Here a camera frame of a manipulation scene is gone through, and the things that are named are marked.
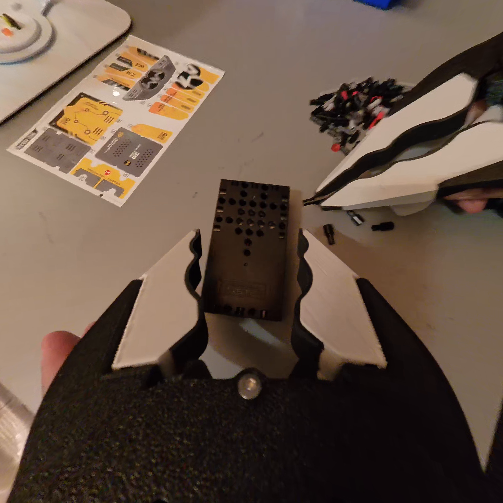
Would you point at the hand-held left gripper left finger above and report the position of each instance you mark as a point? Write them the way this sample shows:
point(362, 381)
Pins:
point(165, 306)

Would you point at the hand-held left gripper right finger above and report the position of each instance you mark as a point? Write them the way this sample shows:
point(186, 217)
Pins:
point(338, 314)

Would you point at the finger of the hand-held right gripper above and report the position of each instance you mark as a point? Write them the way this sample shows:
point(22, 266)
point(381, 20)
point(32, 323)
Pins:
point(412, 184)
point(412, 114)

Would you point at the pile of black red pins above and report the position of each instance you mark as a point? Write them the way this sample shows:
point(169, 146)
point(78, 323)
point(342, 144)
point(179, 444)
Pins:
point(345, 110)

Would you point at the black perforated block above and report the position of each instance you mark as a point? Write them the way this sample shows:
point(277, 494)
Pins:
point(247, 275)

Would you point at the person's right hand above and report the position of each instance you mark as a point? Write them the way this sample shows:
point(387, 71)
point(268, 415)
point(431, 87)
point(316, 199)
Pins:
point(469, 200)

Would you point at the person's left hand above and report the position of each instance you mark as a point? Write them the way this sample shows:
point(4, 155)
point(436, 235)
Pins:
point(55, 353)

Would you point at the blue plastic bin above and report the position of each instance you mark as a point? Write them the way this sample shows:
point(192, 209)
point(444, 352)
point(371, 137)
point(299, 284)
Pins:
point(377, 3)

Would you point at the yellow grey sticker sheet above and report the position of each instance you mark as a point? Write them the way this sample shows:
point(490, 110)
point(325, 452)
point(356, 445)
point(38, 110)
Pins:
point(118, 118)

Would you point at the silver metal cylinder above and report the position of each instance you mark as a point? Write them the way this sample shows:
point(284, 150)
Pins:
point(10, 424)

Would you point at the white flat tray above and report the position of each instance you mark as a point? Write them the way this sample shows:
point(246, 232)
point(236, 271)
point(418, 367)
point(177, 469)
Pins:
point(86, 31)

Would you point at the white round dish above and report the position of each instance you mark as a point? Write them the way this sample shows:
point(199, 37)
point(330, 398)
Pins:
point(27, 47)

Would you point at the small black green piece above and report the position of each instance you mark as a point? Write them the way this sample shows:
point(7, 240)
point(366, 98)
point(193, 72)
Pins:
point(10, 21)

